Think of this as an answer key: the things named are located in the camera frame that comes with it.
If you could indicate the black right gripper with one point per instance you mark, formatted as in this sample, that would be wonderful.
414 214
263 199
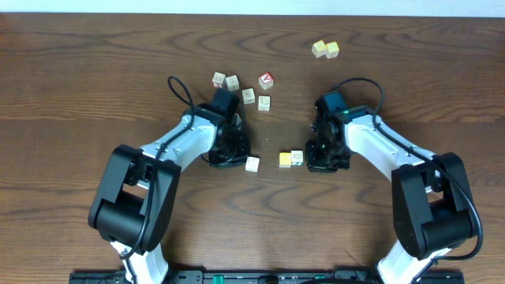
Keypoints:
316 164

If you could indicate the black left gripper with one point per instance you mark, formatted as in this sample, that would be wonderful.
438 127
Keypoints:
236 158

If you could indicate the green Z cat block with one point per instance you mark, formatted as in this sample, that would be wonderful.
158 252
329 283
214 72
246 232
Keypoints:
252 164

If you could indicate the yellow M airplane block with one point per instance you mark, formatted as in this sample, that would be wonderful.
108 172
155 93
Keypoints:
297 157

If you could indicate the yellow K block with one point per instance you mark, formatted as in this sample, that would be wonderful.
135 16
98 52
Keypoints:
285 159

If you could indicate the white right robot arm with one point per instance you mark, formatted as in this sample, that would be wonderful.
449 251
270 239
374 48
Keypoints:
433 209

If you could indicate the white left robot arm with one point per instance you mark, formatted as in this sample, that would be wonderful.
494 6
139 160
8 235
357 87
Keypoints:
135 197

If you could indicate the cream block animal print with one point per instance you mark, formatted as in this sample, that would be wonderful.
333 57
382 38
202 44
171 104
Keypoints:
248 96

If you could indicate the cream block with brown print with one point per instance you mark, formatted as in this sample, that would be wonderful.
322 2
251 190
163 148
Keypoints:
264 103

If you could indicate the cream block letter print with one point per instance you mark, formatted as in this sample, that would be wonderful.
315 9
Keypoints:
232 83

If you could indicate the cream block red side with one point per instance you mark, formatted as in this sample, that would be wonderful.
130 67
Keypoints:
218 80

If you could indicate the red A block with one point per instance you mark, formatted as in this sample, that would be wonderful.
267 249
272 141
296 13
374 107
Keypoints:
266 80

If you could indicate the yellow block far corner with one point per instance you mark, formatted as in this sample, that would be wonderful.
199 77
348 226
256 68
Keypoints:
332 50

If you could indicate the cream block near yellow block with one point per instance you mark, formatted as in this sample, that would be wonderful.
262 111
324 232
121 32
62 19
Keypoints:
319 48

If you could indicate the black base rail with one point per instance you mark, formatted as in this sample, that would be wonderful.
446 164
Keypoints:
199 277

